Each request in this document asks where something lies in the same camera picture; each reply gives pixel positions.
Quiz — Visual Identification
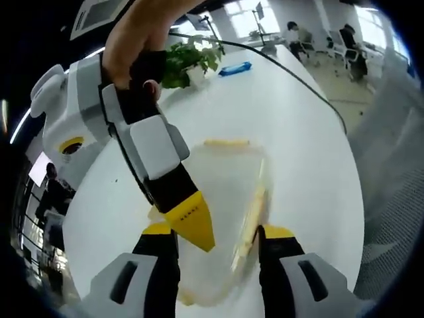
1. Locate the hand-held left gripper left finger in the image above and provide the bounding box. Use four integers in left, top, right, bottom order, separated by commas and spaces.
81, 223, 182, 318

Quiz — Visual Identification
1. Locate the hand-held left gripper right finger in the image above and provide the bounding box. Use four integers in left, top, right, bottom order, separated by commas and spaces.
257, 225, 359, 318

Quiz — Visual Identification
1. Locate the clear box with yellow buckles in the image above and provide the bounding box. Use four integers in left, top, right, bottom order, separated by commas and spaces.
147, 138, 276, 307

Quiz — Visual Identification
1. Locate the person's right hand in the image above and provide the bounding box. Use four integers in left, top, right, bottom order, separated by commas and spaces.
101, 0, 201, 102

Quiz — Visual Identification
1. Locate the long ceiling light strip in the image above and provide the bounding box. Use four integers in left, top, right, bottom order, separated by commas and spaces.
9, 108, 31, 146

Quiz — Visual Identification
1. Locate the white monitor screen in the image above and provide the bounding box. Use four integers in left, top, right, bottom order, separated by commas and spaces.
27, 152, 48, 187

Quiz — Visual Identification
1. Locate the green potted plant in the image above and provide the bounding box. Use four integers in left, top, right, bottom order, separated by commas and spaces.
160, 34, 227, 90

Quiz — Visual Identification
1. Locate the ceiling air conditioner vent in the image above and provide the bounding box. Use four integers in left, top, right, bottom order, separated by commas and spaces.
69, 0, 134, 41

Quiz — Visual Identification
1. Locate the blue wipes packet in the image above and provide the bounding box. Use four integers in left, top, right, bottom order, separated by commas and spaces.
218, 60, 254, 78

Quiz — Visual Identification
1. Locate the grey mesh chair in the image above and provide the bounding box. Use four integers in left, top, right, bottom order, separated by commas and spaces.
346, 88, 424, 301

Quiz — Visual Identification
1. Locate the black tripod with screen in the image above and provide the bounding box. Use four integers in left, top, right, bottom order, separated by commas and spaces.
186, 13, 227, 56

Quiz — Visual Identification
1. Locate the black tripod stand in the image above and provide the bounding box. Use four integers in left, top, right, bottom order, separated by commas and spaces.
250, 1, 267, 46

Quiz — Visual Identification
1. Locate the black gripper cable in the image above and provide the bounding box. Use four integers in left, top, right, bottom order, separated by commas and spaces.
167, 30, 348, 135

